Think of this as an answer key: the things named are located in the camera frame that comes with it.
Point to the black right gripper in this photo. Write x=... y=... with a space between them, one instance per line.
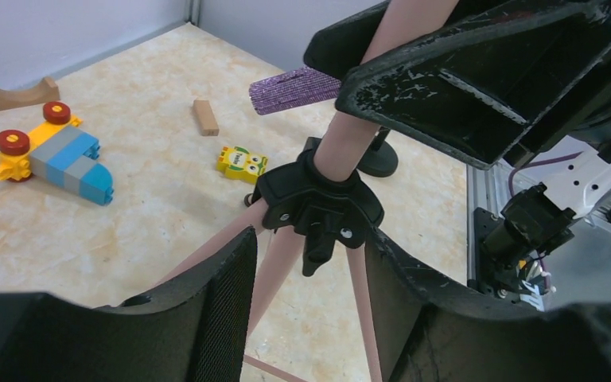
x=507 y=84

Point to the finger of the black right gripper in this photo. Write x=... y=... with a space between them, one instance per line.
x=341 y=46

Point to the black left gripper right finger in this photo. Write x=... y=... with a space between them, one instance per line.
x=430 y=327

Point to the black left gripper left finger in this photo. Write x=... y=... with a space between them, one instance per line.
x=190 y=328

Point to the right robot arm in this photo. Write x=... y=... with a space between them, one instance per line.
x=534 y=222

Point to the purple glitter microphone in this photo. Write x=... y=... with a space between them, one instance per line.
x=297 y=88

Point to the black microphone desk stand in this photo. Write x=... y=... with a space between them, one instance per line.
x=380 y=158

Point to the small wooden block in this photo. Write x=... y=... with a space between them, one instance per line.
x=206 y=119

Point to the yellow owl toy block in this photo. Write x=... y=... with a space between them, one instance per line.
x=238 y=163

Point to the blue yellow toy block car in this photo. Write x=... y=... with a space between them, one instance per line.
x=59 y=152

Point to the wooden arch block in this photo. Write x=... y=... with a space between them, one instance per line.
x=45 y=91

